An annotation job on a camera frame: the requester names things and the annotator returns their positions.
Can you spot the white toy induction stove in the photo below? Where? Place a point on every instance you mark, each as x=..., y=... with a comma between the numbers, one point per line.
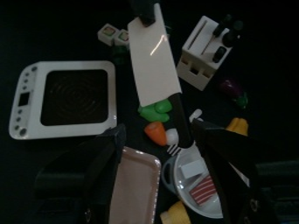
x=73, y=97

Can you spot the purple toy eggplant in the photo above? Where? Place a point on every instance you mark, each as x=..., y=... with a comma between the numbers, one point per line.
x=232, y=89

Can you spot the light green toy vegetable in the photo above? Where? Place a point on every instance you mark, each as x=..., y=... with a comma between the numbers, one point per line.
x=154, y=111

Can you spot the white toy fork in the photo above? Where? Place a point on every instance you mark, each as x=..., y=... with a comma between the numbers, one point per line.
x=174, y=149

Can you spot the pink toy tray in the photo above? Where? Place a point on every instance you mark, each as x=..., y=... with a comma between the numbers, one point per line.
x=133, y=186

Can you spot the white toy knife block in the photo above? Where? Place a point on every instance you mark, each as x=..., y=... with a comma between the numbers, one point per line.
x=200, y=58

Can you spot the silver toy pan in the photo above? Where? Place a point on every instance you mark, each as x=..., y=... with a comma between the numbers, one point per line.
x=186, y=192

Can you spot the yellow toy pepper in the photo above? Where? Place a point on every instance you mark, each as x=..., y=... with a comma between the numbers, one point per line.
x=237, y=126

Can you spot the red striped toy bacon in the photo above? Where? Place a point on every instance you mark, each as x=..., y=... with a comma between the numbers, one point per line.
x=202, y=190

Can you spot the yellow toy food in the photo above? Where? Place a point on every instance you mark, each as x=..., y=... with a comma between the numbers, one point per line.
x=174, y=215

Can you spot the orange toy carrot piece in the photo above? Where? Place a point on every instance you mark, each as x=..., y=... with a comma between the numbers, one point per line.
x=156, y=133

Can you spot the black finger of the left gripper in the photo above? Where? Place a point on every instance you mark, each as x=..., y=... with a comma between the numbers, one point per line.
x=142, y=11

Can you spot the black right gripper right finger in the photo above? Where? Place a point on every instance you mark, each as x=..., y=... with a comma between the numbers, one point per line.
x=229, y=163

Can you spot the dark green toy vegetable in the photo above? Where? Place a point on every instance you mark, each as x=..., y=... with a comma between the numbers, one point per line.
x=118, y=54

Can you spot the white toy tofu block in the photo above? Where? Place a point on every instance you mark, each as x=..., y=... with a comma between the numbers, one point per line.
x=190, y=169

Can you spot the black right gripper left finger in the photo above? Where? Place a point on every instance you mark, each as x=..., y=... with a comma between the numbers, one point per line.
x=93, y=169

